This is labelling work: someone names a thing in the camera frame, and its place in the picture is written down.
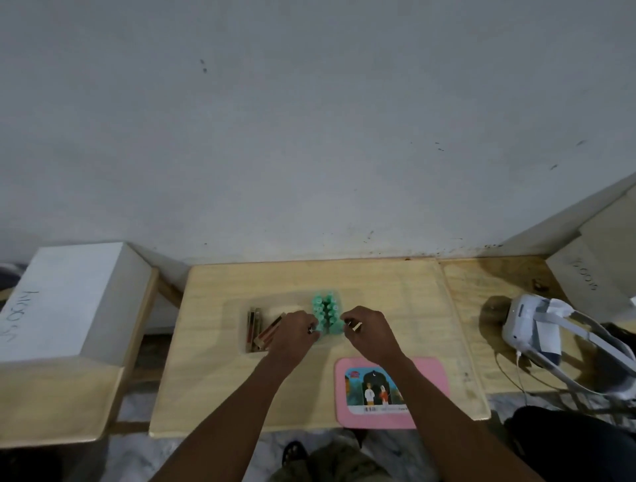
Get person's right hand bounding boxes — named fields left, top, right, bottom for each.
left=340, top=305, right=406, bottom=368

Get person's left hand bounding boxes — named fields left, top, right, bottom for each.
left=266, top=311, right=321, bottom=371

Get clear plastic container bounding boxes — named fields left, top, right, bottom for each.
left=233, top=293, right=348, bottom=356

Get group of green small bottles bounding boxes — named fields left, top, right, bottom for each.
left=311, top=293, right=343, bottom=336

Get pink box lid with picture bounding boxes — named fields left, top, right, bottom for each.
left=334, top=356, right=451, bottom=430

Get person's right forearm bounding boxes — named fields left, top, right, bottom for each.
left=382, top=355, right=545, bottom=482

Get person's left forearm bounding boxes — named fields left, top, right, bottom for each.
left=148, top=357, right=294, bottom=482

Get white handwritten cardboard box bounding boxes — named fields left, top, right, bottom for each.
left=545, top=238, right=636, bottom=324

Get white box with black handwriting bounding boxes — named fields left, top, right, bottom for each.
left=0, top=242, right=152, bottom=368

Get black sandal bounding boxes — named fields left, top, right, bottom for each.
left=282, top=440, right=309, bottom=467

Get patterned shorts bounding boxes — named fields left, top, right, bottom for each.
left=270, top=439, right=394, bottom=482

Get white headset with strap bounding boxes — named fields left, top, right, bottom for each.
left=502, top=293, right=636, bottom=401

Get thin white cable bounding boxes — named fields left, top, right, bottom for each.
left=494, top=347, right=562, bottom=396

